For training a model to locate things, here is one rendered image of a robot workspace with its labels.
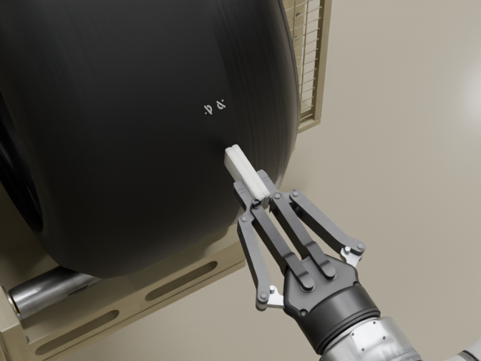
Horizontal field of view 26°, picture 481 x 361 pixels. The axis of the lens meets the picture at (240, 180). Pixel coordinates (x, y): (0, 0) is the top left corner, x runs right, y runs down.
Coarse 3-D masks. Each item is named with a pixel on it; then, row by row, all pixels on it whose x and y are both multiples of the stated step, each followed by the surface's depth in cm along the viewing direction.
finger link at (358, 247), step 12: (300, 192) 108; (300, 204) 107; (312, 204) 108; (300, 216) 109; (312, 216) 107; (324, 216) 107; (312, 228) 108; (324, 228) 106; (336, 228) 106; (324, 240) 108; (336, 240) 106; (348, 240) 106; (336, 252) 108; (360, 252) 105
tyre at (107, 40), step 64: (0, 0) 101; (64, 0) 100; (128, 0) 102; (192, 0) 104; (256, 0) 108; (0, 64) 104; (64, 64) 101; (128, 64) 103; (192, 64) 106; (256, 64) 109; (0, 128) 152; (64, 128) 104; (128, 128) 105; (192, 128) 108; (256, 128) 113; (64, 192) 109; (128, 192) 109; (192, 192) 114; (64, 256) 123; (128, 256) 118
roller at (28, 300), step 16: (48, 272) 142; (64, 272) 141; (80, 272) 141; (16, 288) 140; (32, 288) 140; (48, 288) 140; (64, 288) 141; (80, 288) 142; (16, 304) 139; (32, 304) 139; (48, 304) 141
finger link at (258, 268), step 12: (240, 216) 106; (240, 228) 106; (252, 228) 106; (240, 240) 107; (252, 240) 105; (252, 252) 104; (252, 264) 104; (264, 264) 104; (252, 276) 105; (264, 276) 103; (264, 288) 102; (264, 300) 102
